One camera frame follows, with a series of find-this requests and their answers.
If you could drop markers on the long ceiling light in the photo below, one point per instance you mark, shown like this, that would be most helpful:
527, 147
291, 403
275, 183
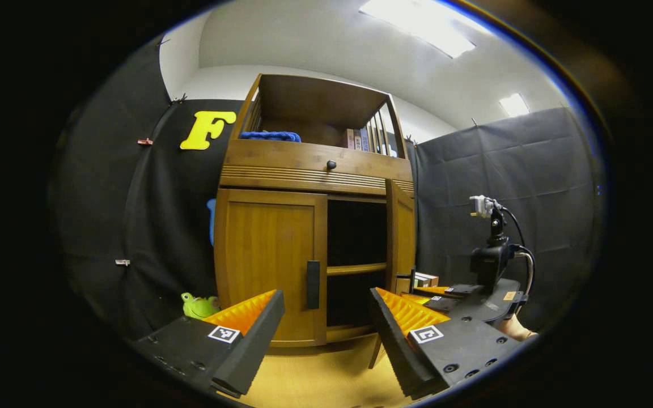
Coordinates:
417, 25

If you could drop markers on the black backdrop cloth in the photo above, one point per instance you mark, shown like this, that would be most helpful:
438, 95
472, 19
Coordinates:
474, 164

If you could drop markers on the brown book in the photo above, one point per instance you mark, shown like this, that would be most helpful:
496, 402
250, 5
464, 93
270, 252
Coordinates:
429, 276

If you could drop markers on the red clip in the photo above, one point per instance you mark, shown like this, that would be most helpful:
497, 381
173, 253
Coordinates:
145, 141

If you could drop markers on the inner wooden cabinet shelf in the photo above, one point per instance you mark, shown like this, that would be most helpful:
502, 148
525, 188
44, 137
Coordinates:
355, 268

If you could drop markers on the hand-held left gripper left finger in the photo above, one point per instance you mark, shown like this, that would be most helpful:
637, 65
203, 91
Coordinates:
255, 345

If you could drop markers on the green and white book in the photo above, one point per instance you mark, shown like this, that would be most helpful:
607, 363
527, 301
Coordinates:
420, 283

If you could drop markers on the wooden shoe cabinet door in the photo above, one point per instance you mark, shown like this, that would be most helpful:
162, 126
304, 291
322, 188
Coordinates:
401, 226
264, 255

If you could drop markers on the wooden cabinet drawer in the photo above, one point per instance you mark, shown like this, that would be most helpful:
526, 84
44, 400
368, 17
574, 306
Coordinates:
281, 158

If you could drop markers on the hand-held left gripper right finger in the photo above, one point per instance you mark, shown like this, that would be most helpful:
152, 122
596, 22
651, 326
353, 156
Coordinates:
397, 348

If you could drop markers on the blue cloth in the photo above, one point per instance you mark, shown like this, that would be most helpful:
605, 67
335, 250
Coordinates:
270, 136

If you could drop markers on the wooden double-door shoe cabinet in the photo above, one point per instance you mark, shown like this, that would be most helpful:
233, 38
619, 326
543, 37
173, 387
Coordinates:
281, 164

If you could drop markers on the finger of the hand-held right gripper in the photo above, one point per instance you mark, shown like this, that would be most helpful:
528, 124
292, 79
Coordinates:
434, 290
440, 304

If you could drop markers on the small ceiling light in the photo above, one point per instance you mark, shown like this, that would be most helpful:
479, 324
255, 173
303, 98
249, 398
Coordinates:
514, 105

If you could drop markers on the pale blue upright book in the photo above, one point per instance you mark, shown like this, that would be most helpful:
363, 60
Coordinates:
364, 139

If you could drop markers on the green frog toy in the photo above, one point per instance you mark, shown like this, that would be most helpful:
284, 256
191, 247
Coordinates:
199, 307

